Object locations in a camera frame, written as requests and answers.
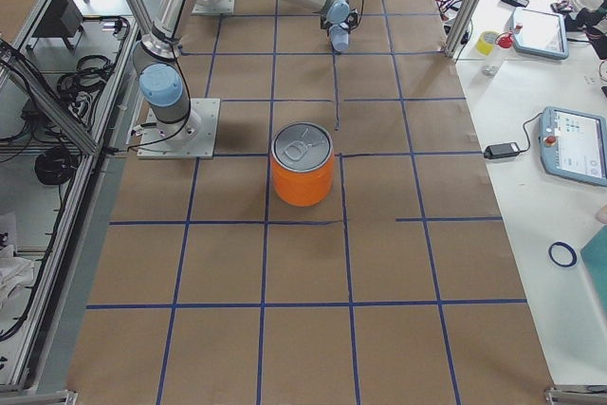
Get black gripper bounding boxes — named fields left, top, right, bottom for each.
left=321, top=6, right=359, bottom=31

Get light blue cup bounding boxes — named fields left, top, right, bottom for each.
left=328, top=23, right=350, bottom=53

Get yellow tape roll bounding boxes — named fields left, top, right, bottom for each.
left=475, top=30, right=500, bottom=56

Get far teach pendant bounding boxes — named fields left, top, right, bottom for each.
left=509, top=7, right=569, bottom=60

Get teach pendant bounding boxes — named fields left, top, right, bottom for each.
left=509, top=7, right=569, bottom=60
left=539, top=106, right=606, bottom=187

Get black power adapter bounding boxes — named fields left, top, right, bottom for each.
left=483, top=142, right=521, bottom=160

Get near teach pendant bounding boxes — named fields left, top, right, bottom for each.
left=539, top=106, right=606, bottom=187

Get teal board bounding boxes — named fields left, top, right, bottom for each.
left=580, top=226, right=607, bottom=311

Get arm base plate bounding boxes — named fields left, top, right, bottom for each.
left=137, top=98, right=221, bottom=159
left=193, top=0, right=235, bottom=16

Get blue tape ring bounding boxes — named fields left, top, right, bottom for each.
left=548, top=241, right=578, bottom=268

